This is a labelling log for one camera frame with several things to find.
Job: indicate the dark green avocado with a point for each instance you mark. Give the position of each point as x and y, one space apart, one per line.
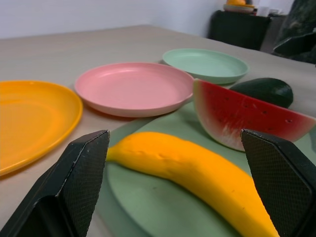
266 91

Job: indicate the sage green plate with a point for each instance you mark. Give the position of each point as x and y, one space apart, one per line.
160 205

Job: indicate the yellow banana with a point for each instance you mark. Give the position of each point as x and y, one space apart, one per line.
197 172

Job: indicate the black cabinet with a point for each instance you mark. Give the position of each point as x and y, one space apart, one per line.
237 29

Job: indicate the red watermelon slice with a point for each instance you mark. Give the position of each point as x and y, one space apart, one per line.
237 116

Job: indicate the stack of plates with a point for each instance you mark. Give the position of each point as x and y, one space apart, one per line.
239 6

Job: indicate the pink plate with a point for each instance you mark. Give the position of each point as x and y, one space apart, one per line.
133 89

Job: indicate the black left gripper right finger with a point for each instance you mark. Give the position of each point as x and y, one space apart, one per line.
279 180

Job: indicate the mint green plate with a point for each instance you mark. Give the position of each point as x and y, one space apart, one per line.
205 65

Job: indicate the yellow plate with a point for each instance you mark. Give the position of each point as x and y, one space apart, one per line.
32 118

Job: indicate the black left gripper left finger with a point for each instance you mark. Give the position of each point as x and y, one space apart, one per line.
74 187

